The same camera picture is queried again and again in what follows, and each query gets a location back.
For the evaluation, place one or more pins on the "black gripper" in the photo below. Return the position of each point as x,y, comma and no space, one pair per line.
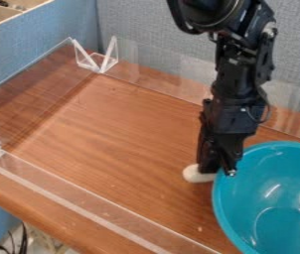
231,117

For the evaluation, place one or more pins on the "clear acrylic barrier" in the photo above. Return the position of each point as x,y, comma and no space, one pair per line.
116,218
185,77

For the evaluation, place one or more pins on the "clear acrylic back barrier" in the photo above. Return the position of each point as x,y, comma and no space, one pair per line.
185,77

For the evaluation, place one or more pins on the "white brown toy mushroom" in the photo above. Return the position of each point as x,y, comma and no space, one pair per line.
195,177

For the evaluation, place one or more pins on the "clear acrylic corner bracket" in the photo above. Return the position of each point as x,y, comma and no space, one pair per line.
100,63

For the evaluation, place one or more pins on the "clear acrylic front barrier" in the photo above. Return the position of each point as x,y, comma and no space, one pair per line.
116,218

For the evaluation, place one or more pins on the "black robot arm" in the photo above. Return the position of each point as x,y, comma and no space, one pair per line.
242,27

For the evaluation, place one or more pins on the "wooden shelf box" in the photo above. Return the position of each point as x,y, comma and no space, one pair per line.
14,8

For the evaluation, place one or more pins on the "blue plastic bowl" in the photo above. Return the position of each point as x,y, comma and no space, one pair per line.
256,203

